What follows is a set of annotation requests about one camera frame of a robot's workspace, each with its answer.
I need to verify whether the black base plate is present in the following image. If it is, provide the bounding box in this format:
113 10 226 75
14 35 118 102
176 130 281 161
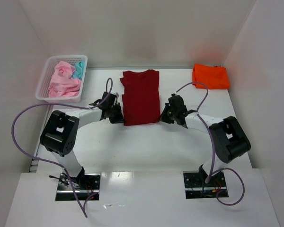
55 173 100 201
183 171 229 199

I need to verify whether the teal t shirt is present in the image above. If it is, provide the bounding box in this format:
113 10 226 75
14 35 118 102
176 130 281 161
72 61 85 80

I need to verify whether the pink t shirt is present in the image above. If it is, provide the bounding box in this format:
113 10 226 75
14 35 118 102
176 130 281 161
49 61 81 97

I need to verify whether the white plastic laundry basket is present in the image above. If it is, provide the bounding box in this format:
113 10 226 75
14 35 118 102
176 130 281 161
35 54 88 103

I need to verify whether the dark red t shirt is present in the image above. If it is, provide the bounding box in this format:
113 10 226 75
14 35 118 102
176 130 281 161
120 70 160 126

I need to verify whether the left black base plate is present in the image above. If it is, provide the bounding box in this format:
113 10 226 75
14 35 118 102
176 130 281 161
55 173 100 201

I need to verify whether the orange folded t shirt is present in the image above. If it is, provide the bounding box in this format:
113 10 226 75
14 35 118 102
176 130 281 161
192 64 230 89

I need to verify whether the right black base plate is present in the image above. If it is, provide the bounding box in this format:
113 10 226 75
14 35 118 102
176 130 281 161
183 171 229 199

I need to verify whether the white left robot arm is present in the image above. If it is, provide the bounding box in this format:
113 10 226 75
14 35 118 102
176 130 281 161
40 92 124 186

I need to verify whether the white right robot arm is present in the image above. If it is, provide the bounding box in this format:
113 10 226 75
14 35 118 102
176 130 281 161
160 94 251 183

